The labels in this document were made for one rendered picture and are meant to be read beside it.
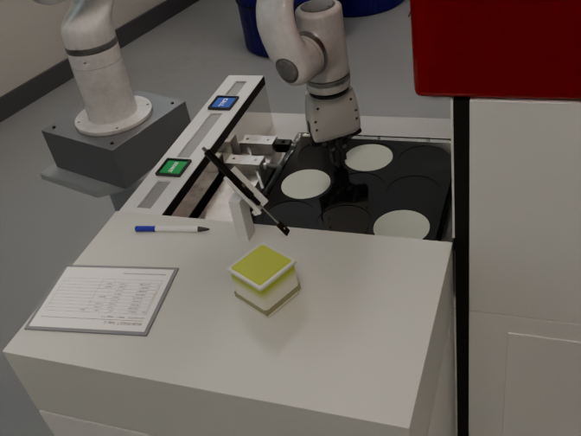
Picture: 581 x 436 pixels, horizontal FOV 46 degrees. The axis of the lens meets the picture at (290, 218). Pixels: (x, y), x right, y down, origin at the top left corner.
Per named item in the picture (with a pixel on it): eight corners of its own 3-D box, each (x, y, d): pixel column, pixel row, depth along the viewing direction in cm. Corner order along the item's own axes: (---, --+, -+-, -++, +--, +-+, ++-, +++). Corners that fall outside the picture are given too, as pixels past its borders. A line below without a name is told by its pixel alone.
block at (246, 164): (266, 166, 150) (264, 155, 148) (261, 176, 147) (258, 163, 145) (233, 164, 152) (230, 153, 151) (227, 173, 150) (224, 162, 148)
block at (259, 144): (278, 146, 155) (277, 135, 153) (274, 155, 153) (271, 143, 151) (246, 144, 158) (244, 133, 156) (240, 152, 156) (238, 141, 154)
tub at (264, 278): (303, 292, 105) (296, 259, 101) (268, 322, 101) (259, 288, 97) (270, 272, 110) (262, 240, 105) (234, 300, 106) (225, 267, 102)
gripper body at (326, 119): (346, 68, 134) (352, 118, 141) (296, 82, 133) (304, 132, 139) (360, 84, 128) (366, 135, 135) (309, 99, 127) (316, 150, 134)
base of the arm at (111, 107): (59, 131, 167) (32, 59, 156) (109, 95, 180) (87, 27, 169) (120, 140, 159) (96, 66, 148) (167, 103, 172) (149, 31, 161)
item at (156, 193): (273, 125, 175) (264, 74, 167) (179, 272, 136) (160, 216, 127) (239, 123, 179) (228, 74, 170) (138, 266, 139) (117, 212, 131)
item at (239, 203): (276, 231, 118) (262, 166, 110) (268, 246, 115) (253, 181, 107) (243, 227, 120) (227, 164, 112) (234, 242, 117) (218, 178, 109)
